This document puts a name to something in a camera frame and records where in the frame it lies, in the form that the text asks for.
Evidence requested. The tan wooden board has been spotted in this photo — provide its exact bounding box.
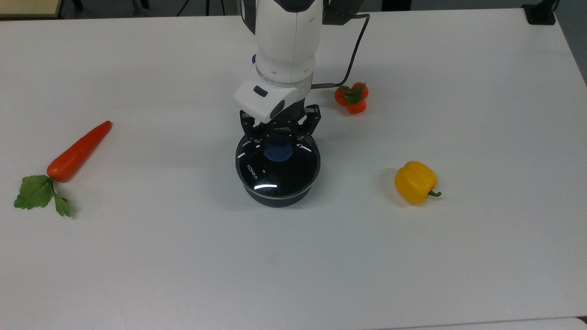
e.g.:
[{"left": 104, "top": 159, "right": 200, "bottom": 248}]
[{"left": 0, "top": 0, "right": 63, "bottom": 19}]

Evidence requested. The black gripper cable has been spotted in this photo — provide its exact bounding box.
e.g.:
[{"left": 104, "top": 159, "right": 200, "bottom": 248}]
[{"left": 311, "top": 13, "right": 371, "bottom": 88}]

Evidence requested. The yellow toy bell pepper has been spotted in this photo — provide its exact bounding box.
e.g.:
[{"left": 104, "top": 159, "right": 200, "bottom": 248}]
[{"left": 394, "top": 160, "right": 442, "bottom": 205}]

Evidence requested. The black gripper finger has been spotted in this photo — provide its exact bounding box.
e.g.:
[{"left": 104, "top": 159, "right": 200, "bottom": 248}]
[
  {"left": 297, "top": 104, "right": 321, "bottom": 138},
  {"left": 239, "top": 110, "right": 266, "bottom": 143}
]

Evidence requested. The black stand base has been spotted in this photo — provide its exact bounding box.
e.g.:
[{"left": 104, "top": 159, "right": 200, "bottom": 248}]
[{"left": 523, "top": 0, "right": 559, "bottom": 25}]

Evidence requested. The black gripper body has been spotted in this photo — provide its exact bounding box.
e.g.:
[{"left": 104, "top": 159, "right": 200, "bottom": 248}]
[{"left": 264, "top": 98, "right": 308, "bottom": 134}]

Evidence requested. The black pot with glass lid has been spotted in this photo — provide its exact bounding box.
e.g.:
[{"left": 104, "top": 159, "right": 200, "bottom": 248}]
[{"left": 235, "top": 131, "right": 321, "bottom": 200}]

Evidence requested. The dark pot with blue handle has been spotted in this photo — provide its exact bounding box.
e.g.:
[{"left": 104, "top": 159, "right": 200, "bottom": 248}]
[{"left": 235, "top": 54, "right": 321, "bottom": 208}]

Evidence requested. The orange toy tomato cluster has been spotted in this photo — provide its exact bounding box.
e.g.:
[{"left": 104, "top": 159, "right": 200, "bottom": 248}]
[{"left": 334, "top": 82, "right": 370, "bottom": 115}]

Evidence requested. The orange toy carrot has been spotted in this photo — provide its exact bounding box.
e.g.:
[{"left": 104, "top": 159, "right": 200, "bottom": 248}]
[{"left": 14, "top": 120, "right": 113, "bottom": 218}]

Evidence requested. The black mount block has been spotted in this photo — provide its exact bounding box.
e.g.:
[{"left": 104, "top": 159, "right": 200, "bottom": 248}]
[{"left": 322, "top": 0, "right": 364, "bottom": 24}]

